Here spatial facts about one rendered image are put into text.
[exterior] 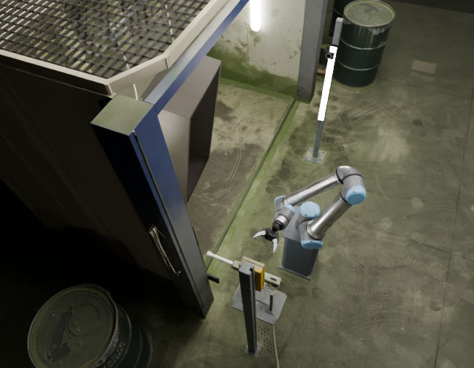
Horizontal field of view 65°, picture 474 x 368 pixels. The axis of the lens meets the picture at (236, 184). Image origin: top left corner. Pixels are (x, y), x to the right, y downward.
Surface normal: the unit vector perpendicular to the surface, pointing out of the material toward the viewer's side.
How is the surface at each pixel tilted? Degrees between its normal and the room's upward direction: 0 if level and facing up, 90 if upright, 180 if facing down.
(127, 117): 0
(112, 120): 0
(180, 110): 12
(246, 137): 0
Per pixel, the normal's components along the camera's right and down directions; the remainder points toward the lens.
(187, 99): 0.14, -0.52
